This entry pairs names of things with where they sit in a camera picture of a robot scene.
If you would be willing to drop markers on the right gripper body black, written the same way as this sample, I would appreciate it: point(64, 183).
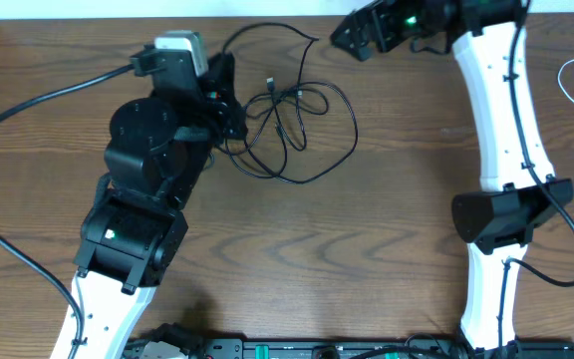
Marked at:
point(408, 18)

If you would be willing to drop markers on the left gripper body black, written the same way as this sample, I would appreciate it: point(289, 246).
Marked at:
point(228, 115)

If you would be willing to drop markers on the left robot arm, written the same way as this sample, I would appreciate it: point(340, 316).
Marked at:
point(159, 147)

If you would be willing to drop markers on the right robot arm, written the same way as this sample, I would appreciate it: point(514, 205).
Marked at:
point(519, 190)

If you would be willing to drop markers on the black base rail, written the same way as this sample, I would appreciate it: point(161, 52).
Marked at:
point(174, 341)

